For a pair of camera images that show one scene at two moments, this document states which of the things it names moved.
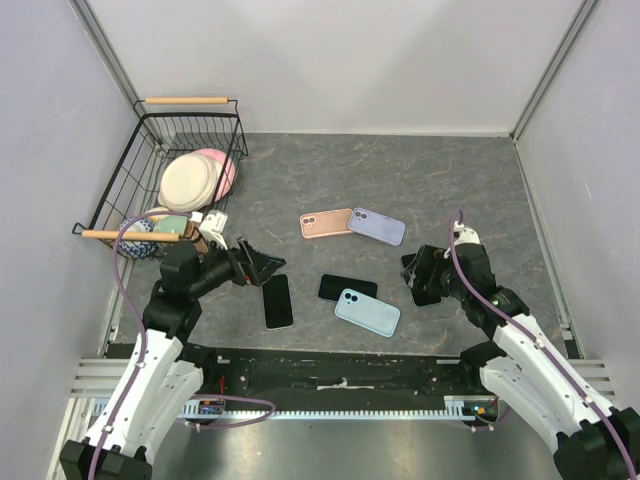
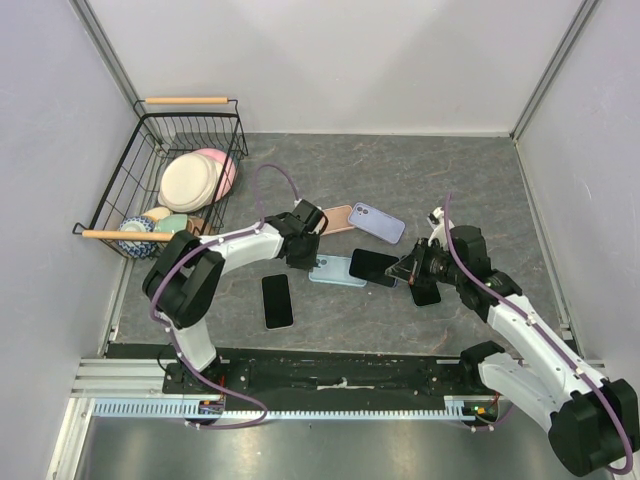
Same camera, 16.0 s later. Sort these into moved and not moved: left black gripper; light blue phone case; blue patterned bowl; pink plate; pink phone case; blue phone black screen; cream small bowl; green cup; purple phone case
Moved: left black gripper; light blue phone case; blue phone black screen
Not moved: blue patterned bowl; cream small bowl; purple phone case; green cup; pink phone case; pink plate
